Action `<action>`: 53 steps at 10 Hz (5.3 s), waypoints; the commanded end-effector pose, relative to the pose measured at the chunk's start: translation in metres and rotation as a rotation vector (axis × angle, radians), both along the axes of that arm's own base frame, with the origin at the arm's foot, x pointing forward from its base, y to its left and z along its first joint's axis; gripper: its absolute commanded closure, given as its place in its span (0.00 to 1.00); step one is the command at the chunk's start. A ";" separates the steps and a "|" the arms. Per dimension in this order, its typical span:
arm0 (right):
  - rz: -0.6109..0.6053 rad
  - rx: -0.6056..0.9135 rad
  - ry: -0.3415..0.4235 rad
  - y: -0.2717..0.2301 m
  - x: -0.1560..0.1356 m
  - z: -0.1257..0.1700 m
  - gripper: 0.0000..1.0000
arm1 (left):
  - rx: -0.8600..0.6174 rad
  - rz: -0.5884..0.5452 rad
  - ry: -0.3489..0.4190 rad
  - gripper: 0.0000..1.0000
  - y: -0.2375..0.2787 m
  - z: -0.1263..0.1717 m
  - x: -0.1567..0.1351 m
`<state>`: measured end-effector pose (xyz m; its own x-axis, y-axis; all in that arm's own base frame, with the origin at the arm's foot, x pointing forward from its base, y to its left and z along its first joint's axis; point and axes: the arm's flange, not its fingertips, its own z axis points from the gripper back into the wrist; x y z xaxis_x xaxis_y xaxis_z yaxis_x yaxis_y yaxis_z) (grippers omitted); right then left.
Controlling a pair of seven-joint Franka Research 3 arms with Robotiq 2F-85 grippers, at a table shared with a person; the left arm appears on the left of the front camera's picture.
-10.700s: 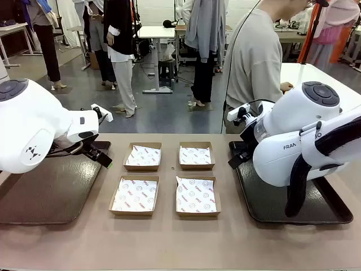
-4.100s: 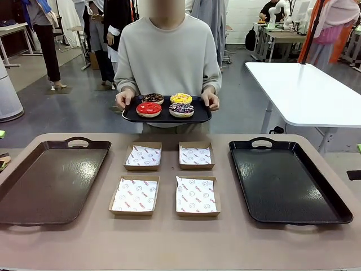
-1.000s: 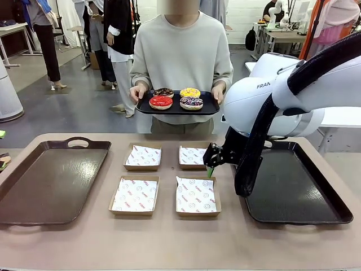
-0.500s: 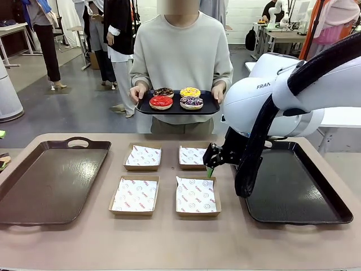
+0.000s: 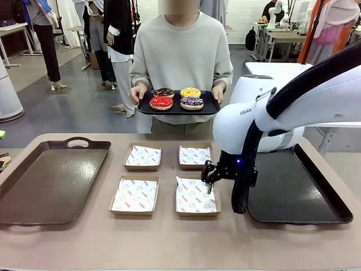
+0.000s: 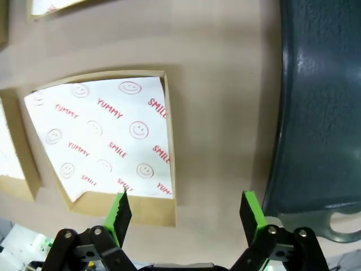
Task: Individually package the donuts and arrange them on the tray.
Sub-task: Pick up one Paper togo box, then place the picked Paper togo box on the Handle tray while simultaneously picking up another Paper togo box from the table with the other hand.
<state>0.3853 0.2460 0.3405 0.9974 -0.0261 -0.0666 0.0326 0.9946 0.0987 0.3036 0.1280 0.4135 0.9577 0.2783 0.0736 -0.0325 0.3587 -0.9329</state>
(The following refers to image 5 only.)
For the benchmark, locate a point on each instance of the chocolate glazed donut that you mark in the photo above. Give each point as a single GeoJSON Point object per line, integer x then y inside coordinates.
{"type": "Point", "coordinates": [163, 92]}

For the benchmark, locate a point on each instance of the mannequin in blue top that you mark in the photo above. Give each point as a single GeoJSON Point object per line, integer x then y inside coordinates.
{"type": "Point", "coordinates": [46, 48]}

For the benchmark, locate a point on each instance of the small white robot arm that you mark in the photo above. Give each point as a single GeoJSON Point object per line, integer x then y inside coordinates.
{"type": "Point", "coordinates": [275, 11]}

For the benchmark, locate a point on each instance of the person left forearm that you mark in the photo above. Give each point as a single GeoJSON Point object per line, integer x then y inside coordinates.
{"type": "Point", "coordinates": [224, 76]}

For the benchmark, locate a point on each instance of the person in beige sweater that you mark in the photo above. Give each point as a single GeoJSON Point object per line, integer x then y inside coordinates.
{"type": "Point", "coordinates": [180, 56]}

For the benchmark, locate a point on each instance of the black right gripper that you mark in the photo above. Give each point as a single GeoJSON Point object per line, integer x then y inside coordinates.
{"type": "Point", "coordinates": [228, 168]}

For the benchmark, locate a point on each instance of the black serving tray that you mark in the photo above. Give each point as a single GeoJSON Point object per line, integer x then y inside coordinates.
{"type": "Point", "coordinates": [175, 111]}

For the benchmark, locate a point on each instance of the green yellow object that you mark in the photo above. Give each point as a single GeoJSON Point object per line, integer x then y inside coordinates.
{"type": "Point", "coordinates": [1, 133]}

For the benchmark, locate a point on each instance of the red glazed donut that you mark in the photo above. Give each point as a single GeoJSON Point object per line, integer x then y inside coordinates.
{"type": "Point", "coordinates": [161, 102]}

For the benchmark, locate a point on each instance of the person left hand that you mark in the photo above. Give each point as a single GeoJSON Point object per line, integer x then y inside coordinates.
{"type": "Point", "coordinates": [218, 93]}

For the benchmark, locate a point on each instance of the cardboard box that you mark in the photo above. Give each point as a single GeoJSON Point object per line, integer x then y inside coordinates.
{"type": "Point", "coordinates": [94, 60]}

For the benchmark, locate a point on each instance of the black office chair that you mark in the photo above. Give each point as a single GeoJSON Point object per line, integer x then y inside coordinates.
{"type": "Point", "coordinates": [57, 34]}

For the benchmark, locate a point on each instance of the wooden top desk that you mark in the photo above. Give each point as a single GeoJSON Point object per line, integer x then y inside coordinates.
{"type": "Point", "coordinates": [77, 28]}

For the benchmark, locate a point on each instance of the yellow sprinkled donut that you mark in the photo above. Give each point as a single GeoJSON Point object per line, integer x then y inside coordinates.
{"type": "Point", "coordinates": [190, 92]}

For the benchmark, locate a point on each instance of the long wooden workbench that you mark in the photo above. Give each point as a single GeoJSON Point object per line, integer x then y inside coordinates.
{"type": "Point", "coordinates": [285, 38]}

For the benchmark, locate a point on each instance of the black backpack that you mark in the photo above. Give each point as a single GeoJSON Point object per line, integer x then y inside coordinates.
{"type": "Point", "coordinates": [250, 39]}

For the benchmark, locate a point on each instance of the person right forearm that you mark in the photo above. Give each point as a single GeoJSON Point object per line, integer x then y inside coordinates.
{"type": "Point", "coordinates": [139, 76]}

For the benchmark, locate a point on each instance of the white desk with metal legs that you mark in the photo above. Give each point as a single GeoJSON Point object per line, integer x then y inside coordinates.
{"type": "Point", "coordinates": [11, 28]}

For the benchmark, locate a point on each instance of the mannequin in grey trousers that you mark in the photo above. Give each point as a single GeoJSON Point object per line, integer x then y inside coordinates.
{"type": "Point", "coordinates": [97, 39]}

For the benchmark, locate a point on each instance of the kraft paper box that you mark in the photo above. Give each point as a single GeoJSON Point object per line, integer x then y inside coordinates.
{"type": "Point", "coordinates": [194, 167]}
{"type": "Point", "coordinates": [141, 168]}
{"type": "Point", "coordinates": [132, 213]}
{"type": "Point", "coordinates": [197, 214]}

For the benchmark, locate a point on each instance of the person right hand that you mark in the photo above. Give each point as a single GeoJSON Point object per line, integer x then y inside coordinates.
{"type": "Point", "coordinates": [137, 92]}

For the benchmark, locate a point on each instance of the person in black top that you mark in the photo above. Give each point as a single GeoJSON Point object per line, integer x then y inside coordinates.
{"type": "Point", "coordinates": [269, 12]}

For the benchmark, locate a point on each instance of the dark donut with white sprinkles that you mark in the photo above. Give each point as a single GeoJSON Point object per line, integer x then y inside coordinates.
{"type": "Point", "coordinates": [191, 103]}

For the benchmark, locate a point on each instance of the mannequin in black jacket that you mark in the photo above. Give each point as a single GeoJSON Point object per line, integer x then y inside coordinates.
{"type": "Point", "coordinates": [119, 28]}

